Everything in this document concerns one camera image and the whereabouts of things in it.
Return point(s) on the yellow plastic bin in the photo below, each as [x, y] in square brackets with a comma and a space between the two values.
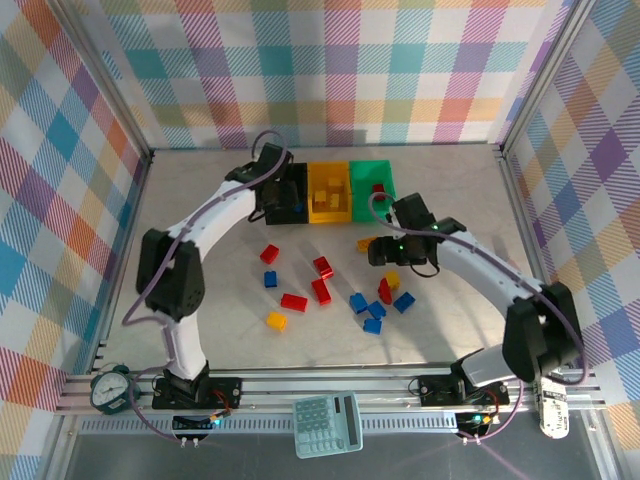
[330, 216]

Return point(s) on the light blue calculator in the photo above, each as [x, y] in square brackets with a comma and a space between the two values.
[327, 425]

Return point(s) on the white printed tag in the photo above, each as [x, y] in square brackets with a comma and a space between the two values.
[554, 410]

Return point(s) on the plaid backdrop panel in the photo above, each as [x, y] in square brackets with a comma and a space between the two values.
[320, 75]
[40, 200]
[600, 175]

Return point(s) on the teal alarm clock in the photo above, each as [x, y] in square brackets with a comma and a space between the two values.
[109, 391]

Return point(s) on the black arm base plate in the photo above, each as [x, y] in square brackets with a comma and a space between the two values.
[435, 390]
[225, 392]

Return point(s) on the aluminium frame rail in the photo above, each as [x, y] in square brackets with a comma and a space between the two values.
[325, 385]

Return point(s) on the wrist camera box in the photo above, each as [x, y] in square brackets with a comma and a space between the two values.
[272, 159]
[412, 215]

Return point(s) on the black controller board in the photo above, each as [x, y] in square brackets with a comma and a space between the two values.
[192, 424]
[475, 421]

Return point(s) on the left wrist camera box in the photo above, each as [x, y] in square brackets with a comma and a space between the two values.
[272, 159]

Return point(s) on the black plastic bin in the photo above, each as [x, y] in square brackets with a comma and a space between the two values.
[298, 180]

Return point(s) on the green plastic bin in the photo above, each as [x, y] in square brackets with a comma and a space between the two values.
[370, 172]

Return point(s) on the red lego brick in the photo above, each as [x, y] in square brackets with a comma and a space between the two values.
[378, 191]
[384, 294]
[321, 291]
[269, 253]
[294, 301]
[323, 266]

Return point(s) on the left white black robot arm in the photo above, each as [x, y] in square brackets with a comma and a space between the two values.
[220, 210]

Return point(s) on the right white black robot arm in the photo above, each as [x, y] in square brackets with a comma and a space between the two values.
[480, 265]

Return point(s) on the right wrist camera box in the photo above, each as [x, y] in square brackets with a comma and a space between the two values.
[412, 215]

